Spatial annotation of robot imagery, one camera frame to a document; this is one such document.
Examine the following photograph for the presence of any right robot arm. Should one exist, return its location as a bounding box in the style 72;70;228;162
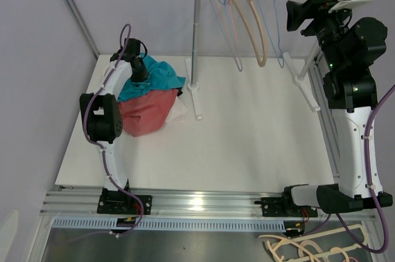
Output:
281;0;393;216

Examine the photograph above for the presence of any pile of spare hangers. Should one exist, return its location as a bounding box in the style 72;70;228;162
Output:
259;227;362;261

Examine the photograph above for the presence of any slotted cable duct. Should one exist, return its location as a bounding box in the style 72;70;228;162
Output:
52;218;306;232

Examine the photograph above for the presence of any green and white t shirt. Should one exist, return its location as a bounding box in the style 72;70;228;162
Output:
164;89;188;124

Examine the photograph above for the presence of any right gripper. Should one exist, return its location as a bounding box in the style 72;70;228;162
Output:
286;0;362;72

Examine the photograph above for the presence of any pink wire hanger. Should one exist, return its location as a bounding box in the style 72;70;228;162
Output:
211;0;240;62

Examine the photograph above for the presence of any light blue wire hanger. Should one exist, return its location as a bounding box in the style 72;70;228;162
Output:
207;0;244;73

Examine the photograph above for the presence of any red t shirt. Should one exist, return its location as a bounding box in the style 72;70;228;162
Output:
118;88;179;137

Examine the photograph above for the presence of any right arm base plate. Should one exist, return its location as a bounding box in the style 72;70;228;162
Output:
254;196;318;218

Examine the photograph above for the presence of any metal clothes rack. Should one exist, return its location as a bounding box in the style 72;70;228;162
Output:
185;0;368;119

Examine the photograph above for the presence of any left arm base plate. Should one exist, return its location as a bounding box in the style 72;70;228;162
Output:
96;193;152;215

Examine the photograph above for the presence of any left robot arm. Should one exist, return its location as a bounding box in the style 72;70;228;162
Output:
80;38;149;213

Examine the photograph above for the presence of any teal t shirt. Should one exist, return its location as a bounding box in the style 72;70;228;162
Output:
117;55;186;102

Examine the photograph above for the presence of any wooden hanger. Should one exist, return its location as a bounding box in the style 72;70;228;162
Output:
231;0;267;67

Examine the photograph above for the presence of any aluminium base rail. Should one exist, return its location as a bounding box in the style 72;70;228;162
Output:
39;189;377;221

